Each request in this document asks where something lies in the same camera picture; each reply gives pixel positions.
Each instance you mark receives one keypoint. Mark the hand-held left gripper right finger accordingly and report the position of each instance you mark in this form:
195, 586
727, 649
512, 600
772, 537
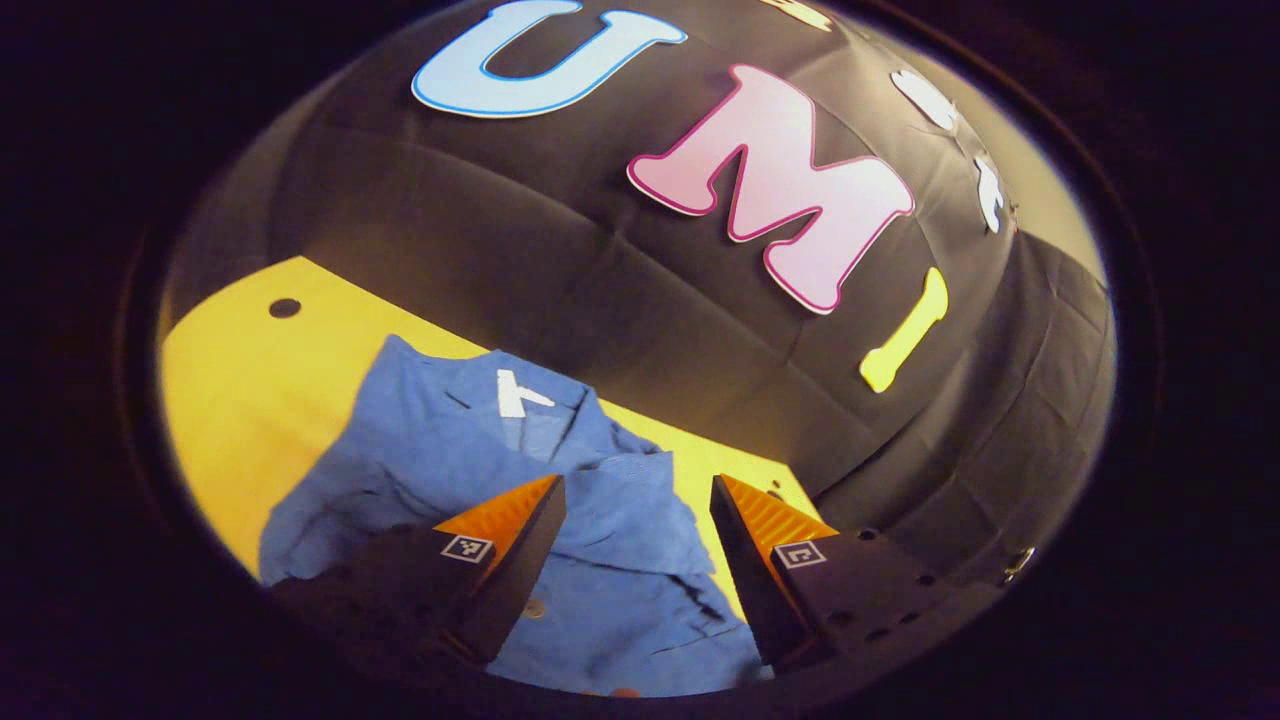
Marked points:
745, 575

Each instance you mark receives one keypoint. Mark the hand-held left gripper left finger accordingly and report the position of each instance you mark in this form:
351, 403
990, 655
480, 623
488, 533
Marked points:
520, 570

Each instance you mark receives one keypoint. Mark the blue jacket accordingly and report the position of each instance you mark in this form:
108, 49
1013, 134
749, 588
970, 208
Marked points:
620, 600

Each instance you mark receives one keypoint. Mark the black backdrop cloth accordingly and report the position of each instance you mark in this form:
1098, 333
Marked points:
500, 220

